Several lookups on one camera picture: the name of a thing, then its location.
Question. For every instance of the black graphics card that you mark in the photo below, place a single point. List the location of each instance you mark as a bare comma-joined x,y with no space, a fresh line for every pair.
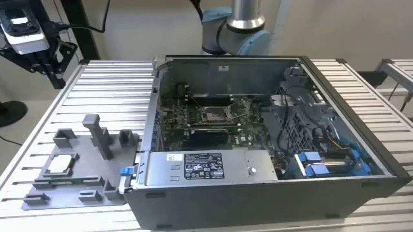
207,139

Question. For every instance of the silver power supply box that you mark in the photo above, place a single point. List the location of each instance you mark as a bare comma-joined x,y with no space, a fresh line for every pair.
160,169

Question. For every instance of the black open PC case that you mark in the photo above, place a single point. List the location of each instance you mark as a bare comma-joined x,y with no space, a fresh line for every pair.
258,205

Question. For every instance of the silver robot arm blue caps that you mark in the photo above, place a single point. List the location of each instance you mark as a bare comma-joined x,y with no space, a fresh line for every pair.
239,14

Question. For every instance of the green motherboard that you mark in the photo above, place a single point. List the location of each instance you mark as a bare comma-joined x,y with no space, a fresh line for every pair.
175,118

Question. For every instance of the CPU socket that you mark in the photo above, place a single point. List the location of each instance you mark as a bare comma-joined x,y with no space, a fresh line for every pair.
214,115

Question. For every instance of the blue disk carrier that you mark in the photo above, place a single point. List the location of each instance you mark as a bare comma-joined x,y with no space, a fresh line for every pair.
361,164
317,171
311,156

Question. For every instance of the silver CPU green edge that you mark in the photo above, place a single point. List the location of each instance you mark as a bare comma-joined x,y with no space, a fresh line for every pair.
60,163

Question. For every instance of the silver black camera box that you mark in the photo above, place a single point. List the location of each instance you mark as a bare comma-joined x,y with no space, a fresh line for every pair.
27,39

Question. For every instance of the blue case latch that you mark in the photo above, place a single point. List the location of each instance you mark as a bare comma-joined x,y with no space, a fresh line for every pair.
126,171

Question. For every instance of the aluminium side table frame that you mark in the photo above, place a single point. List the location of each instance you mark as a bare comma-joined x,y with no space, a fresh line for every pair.
392,70

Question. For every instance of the grey plastic disk bay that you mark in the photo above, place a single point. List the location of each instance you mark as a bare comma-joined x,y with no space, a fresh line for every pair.
299,135

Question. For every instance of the black round stand base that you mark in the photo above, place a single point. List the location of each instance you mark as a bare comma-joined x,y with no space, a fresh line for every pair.
11,112

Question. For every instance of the black RAM slot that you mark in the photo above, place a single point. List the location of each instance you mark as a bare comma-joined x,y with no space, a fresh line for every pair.
210,99
210,96
214,127
214,124

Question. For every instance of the grey plastic parts rack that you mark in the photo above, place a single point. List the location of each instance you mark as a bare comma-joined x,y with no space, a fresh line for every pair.
80,193

